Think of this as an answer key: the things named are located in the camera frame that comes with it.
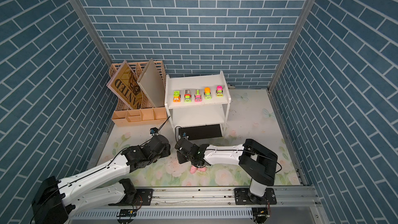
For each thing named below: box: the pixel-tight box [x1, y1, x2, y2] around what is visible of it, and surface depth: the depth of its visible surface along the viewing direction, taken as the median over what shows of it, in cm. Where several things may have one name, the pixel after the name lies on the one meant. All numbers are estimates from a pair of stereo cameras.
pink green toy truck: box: [173, 90, 181, 103], surface depth 69 cm
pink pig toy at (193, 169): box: [189, 165, 197, 175], surface depth 82 cm
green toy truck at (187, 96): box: [183, 89, 192, 103], surface depth 69 cm
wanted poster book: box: [106, 60, 143, 110], surface depth 96 cm
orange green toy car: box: [203, 87, 212, 100], surface depth 71 cm
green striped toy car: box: [194, 89, 203, 103], surface depth 69 cm
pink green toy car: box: [215, 85, 224, 98], surface depth 71 cm
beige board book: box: [136, 58, 166, 108], surface depth 101 cm
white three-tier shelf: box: [164, 71, 232, 140], surface depth 77 cm
